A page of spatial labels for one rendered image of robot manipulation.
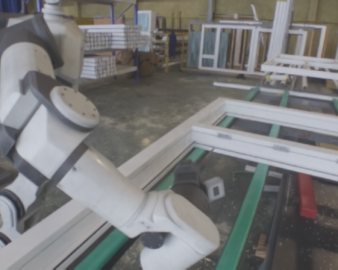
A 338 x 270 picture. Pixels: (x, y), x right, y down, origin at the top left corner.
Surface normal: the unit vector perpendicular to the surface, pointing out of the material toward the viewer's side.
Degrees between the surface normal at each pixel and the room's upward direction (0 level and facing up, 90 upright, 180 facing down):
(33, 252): 90
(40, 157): 77
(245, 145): 90
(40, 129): 59
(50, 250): 90
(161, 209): 16
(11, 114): 111
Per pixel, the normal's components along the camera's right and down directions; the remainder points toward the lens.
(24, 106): 0.44, 0.66
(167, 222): -0.07, 0.37
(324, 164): -0.48, 0.33
